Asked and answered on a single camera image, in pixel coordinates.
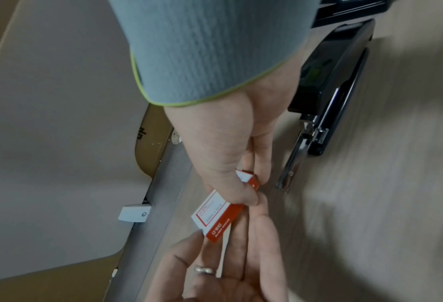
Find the person's left hand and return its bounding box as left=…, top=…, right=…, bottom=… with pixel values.
left=144, top=195, right=290, bottom=302

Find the person's right hand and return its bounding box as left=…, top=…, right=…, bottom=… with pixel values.
left=163, top=59, right=301, bottom=206

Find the white red staples box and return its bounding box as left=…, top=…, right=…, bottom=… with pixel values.
left=191, top=169, right=262, bottom=243

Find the black stapler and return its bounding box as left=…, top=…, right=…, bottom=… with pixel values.
left=310, top=0, right=388, bottom=29
left=276, top=17, right=376, bottom=194

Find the grey green-edged wrist band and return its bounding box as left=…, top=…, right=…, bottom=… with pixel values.
left=107, top=0, right=321, bottom=107

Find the white panel clamp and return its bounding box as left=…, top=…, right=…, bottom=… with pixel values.
left=118, top=203, right=152, bottom=222

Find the grey desk divider panel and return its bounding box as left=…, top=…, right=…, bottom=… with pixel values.
left=0, top=0, right=187, bottom=284

